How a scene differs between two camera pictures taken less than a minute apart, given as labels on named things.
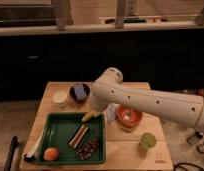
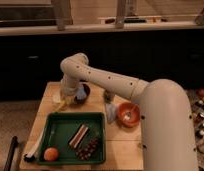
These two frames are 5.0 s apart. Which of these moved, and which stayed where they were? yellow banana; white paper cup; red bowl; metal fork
Moved: yellow banana
Stayed: red bowl; metal fork; white paper cup
